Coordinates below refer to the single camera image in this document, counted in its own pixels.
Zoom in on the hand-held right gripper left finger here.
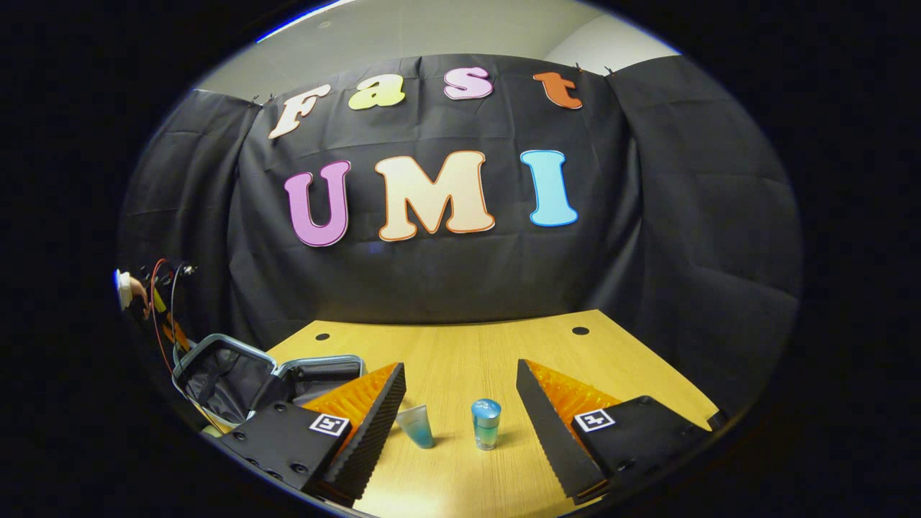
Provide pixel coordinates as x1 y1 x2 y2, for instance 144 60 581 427
216 362 407 508

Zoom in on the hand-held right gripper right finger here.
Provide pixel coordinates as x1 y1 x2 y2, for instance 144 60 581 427
515 358 727 506

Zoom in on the blue squeeze tube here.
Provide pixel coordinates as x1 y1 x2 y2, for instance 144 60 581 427
396 404 435 450

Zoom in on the blue round-cap bottle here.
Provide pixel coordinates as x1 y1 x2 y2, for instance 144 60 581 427
471 399 502 452

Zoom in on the white scalloped suitcase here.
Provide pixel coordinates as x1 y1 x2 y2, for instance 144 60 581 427
171 333 368 432

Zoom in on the black backdrop cloth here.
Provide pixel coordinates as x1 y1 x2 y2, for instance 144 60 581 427
119 52 803 425

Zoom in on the black cable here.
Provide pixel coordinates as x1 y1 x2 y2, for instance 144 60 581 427
168 263 199 364

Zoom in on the red cable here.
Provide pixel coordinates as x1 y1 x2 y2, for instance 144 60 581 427
148 258 217 432

